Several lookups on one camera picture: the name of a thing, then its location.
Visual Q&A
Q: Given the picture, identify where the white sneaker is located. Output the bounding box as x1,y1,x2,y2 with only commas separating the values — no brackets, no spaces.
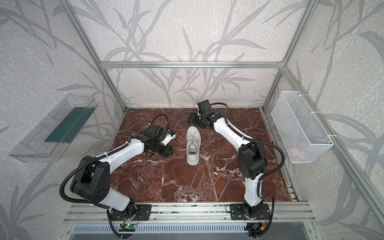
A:
186,126,202,166

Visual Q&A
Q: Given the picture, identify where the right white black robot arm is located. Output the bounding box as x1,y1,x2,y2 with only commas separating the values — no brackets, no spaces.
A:
187,100,286,221

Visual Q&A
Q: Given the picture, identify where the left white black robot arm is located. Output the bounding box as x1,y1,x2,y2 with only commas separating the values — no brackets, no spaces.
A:
59,114,176,219

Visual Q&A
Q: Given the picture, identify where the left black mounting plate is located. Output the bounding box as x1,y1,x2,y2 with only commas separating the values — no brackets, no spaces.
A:
110,204,152,221

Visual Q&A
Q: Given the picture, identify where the black mounting plate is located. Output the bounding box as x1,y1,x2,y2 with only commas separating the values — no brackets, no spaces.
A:
110,204,152,221
229,203,271,221

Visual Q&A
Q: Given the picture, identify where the left electronics board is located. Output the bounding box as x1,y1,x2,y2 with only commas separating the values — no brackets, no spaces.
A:
119,224,138,233

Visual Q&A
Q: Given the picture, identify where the electronics board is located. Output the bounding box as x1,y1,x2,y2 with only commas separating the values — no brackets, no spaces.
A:
119,224,138,233
245,223,268,233

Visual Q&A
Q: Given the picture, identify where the pink object in basket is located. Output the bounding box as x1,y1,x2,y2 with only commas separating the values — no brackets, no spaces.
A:
289,147,304,159

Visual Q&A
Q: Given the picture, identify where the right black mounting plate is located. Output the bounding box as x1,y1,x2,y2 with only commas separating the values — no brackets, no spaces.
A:
229,203,271,221

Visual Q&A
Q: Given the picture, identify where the right electronics board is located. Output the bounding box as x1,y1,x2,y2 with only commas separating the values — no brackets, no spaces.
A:
245,223,268,233

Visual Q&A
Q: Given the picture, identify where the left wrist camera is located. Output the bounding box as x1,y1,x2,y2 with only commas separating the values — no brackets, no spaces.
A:
161,130,176,146

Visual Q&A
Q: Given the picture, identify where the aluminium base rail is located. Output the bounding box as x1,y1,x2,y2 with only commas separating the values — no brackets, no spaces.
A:
63,202,315,224

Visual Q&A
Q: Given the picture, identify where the aluminium frame crossbar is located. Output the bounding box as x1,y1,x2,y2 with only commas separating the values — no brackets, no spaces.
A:
100,61,283,69

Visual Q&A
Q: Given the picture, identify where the white wire mesh basket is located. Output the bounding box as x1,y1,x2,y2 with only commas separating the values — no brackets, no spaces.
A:
271,91,334,164

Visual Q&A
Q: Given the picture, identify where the clear plastic wall bin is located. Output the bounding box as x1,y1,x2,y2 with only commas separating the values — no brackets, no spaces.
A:
9,94,98,163

